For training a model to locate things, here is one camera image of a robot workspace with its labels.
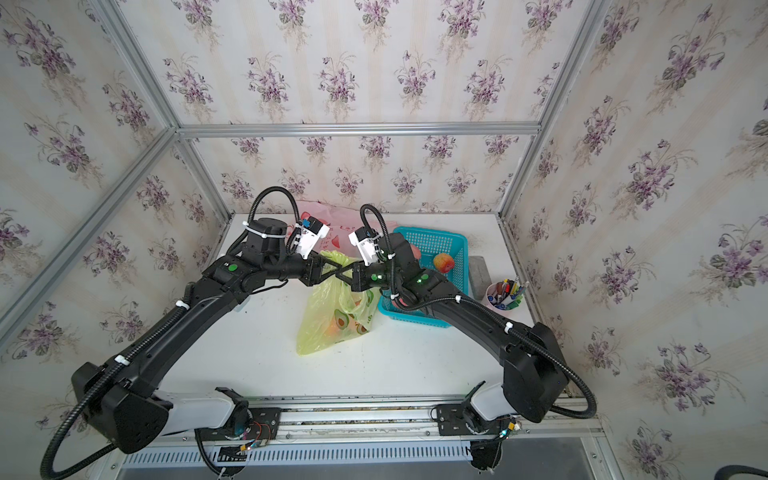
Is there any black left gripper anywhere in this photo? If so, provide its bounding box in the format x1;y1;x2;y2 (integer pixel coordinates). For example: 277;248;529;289
262;246;343;287

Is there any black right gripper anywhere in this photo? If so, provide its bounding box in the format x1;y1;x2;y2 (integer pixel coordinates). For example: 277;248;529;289
334;258;405;295

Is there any yellow-green plastic bag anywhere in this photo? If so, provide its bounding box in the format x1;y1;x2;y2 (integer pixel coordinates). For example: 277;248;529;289
296;279;380;356

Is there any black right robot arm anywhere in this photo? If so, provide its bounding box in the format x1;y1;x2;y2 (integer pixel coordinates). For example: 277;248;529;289
336;221;597;433

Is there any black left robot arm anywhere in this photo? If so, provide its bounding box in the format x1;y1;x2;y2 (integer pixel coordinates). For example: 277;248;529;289
40;214;330;479

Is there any pink plastic bag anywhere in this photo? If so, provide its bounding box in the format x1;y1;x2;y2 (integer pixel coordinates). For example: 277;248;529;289
297;201;363;258

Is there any red-yellow wrinkled peach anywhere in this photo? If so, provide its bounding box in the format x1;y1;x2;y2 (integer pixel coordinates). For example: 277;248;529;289
433;253;455;274

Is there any teal plastic basket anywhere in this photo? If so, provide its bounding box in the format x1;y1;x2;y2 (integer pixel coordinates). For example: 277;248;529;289
378;226;471;328

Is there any grey sharpening stone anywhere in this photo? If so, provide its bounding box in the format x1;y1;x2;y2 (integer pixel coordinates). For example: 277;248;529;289
468;256;492;301

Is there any cup of coloured pens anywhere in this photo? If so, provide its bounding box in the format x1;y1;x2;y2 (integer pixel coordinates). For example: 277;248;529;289
484;279;528;311

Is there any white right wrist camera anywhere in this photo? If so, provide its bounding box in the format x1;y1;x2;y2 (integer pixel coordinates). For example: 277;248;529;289
348;227;380;266

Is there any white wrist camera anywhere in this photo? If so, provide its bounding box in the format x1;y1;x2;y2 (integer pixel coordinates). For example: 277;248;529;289
295;216;330;260
348;227;380;266

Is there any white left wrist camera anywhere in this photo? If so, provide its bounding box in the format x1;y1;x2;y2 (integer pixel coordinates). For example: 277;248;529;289
295;216;330;260

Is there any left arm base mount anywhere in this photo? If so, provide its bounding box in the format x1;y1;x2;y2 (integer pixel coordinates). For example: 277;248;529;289
195;407;282;466

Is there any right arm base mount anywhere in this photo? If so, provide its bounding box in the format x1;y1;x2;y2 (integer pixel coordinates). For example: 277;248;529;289
429;401;522;472

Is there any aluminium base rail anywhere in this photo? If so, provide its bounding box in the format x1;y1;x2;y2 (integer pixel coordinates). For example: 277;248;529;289
98;396;623;479

